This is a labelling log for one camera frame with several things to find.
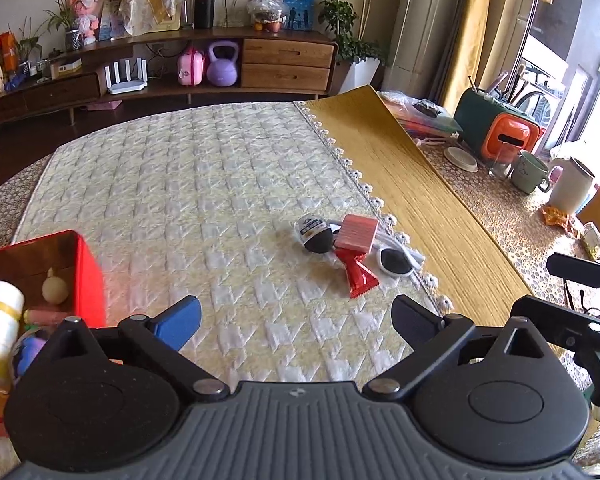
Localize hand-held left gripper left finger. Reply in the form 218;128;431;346
50;296;231;403

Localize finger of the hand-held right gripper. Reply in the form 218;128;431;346
510;295;600;356
546;252;600;292

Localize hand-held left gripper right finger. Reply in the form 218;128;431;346
362;294;546;402

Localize red storage box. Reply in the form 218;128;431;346
0;230;107;436

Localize beige round toy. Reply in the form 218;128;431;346
41;267;72;306

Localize purple toy figure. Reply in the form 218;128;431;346
12;335;48;376

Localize white bottle yellow label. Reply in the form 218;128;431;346
0;280;26;386

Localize small clear plastic bag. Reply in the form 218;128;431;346
580;222;600;261

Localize black eyeglasses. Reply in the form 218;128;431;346
564;280;600;327

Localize orange snack wrapper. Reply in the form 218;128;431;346
540;205;583;233

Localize white sunglasses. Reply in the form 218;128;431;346
375;232;426;277

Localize red snack packet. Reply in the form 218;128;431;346
336;247;381;300

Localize white jug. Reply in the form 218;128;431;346
548;156;597;216

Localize pink ribbed clip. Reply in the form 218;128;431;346
335;214;381;253

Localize green mug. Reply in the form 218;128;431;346
510;150;553;195

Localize black oval case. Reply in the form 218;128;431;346
295;214;338;255

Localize pale pink tube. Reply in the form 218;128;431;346
22;308;73;326

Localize clear drinking glass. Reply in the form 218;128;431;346
488;142;518;181

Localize yellow table mat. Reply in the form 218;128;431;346
294;85;593;386

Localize white round coaster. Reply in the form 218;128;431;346
443;146;479;173

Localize green orange desk organizer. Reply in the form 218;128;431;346
454;87;546;161

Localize stack of books and bags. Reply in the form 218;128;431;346
377;90;463;147

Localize white router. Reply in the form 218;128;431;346
105;58;148;95

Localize pink toy suitcase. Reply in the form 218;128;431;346
176;46;210;87

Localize purple kettlebell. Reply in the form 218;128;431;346
206;41;241;87

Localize yellow curtain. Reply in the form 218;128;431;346
437;0;503;116

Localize yellow white carton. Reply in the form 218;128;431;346
50;57;83;79

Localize wooden media cabinet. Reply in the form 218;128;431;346
0;27;340;133

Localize beige curtain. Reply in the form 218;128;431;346
382;0;476;106

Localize plant in patterned pot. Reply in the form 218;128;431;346
45;0;83;52

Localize green plant white planter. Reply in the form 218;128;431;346
310;0;388;96

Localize black speaker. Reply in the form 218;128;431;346
194;0;216;30

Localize small leafy plant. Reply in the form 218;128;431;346
10;17;43;76

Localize pink doll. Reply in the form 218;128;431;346
70;0;103;46

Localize plastic bag of fruit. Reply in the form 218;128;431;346
246;0;288;35

